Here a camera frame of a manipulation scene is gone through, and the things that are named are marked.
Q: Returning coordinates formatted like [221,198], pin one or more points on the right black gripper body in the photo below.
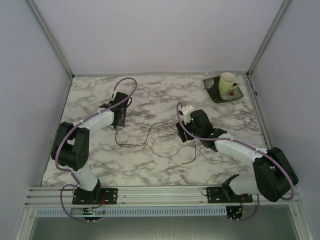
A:
[181,131]

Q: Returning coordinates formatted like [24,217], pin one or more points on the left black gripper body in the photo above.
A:
[119,122]

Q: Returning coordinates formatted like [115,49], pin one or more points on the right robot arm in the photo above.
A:
[273,176]

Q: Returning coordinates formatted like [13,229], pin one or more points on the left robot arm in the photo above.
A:
[71,145]

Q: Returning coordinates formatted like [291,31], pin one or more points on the dark floral square plate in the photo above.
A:
[212,87]

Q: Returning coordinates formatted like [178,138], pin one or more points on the light green mug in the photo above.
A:
[227,82]

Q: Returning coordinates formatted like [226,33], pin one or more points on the right controller board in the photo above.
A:
[235,213]

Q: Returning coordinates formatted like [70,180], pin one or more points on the controller board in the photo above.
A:
[92,214]
[235,213]

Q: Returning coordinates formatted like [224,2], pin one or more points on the left controller board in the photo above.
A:
[92,214]

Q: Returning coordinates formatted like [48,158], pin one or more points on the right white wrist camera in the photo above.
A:
[186,113]

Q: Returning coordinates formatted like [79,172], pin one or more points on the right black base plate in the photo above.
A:
[221,194]

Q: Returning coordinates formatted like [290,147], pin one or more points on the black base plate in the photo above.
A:
[107,196]
[221,194]

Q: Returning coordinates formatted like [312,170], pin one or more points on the grey slotted cable duct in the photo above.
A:
[168,211]

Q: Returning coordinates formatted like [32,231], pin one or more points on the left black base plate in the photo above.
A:
[107,196]

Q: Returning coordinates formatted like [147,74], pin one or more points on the left aluminium corner post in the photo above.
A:
[50,37]

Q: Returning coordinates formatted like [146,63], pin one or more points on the aluminium corner post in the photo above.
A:
[285,5]
[50,37]

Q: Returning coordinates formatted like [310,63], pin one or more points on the aluminium front rail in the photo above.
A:
[130,196]

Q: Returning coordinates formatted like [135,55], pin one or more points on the right aluminium corner post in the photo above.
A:
[285,5]

